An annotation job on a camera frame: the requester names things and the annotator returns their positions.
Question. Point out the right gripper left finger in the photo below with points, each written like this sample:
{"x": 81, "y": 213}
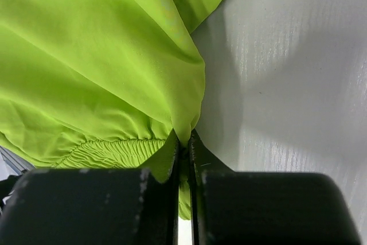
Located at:
{"x": 97, "y": 206}

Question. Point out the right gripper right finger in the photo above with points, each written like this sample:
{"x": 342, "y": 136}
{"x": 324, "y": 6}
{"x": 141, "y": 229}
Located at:
{"x": 230, "y": 207}

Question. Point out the lime green shorts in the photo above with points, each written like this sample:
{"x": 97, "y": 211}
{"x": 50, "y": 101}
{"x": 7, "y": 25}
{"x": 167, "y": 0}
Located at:
{"x": 99, "y": 83}

